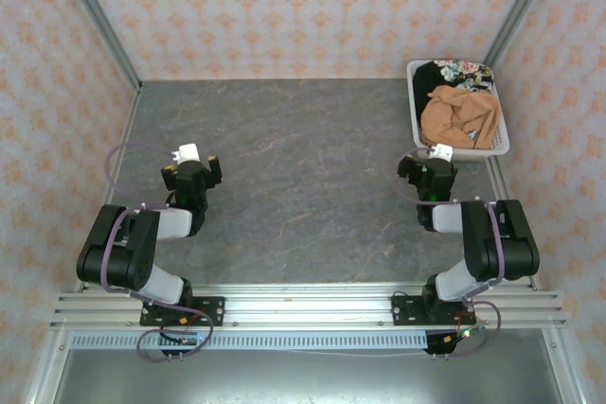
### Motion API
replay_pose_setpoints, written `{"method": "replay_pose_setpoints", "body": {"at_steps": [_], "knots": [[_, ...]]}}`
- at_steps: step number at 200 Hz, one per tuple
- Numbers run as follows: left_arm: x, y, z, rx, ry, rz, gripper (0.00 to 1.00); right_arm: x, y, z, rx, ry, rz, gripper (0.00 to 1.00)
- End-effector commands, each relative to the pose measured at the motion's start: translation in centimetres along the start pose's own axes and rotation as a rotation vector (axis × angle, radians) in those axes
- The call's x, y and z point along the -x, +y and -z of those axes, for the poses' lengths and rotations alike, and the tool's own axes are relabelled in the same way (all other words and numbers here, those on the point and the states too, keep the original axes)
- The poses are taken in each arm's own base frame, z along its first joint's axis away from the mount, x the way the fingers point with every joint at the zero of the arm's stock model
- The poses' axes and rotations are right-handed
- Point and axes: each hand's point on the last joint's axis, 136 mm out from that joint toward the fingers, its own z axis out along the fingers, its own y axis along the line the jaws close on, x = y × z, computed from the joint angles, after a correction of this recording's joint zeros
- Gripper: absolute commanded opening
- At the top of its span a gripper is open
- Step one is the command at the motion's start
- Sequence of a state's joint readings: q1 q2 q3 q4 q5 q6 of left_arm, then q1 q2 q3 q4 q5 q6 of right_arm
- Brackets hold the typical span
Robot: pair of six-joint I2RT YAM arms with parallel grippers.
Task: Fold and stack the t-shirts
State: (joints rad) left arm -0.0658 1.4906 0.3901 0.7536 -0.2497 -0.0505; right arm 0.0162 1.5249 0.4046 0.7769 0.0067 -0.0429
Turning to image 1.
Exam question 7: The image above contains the tan t-shirt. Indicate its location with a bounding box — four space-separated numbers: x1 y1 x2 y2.
419 85 503 150

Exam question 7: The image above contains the white plastic laundry basket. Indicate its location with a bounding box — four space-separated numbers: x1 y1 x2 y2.
405 59 511 163

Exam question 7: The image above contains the black t-shirt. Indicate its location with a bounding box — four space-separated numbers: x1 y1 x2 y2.
412 61 449 145

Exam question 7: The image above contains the floral print t-shirt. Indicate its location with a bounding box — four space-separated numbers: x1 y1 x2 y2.
433 59 496 93

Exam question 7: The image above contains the small circuit board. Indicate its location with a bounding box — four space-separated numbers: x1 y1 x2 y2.
163 330 207 348

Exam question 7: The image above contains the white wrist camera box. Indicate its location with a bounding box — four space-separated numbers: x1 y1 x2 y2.
169 142 202 164
428 143 455 163

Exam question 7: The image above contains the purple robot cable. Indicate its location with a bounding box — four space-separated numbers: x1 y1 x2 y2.
394 150 503 358
101 141 215 363

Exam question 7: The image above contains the aluminium frame post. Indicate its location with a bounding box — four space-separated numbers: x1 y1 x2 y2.
482 0 564 67
51 0 144 93

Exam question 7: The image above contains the aluminium mounting rail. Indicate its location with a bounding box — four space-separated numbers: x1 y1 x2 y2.
50 282 567 329

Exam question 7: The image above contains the white slotted cable duct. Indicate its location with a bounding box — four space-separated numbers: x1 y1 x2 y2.
69 331 430 351

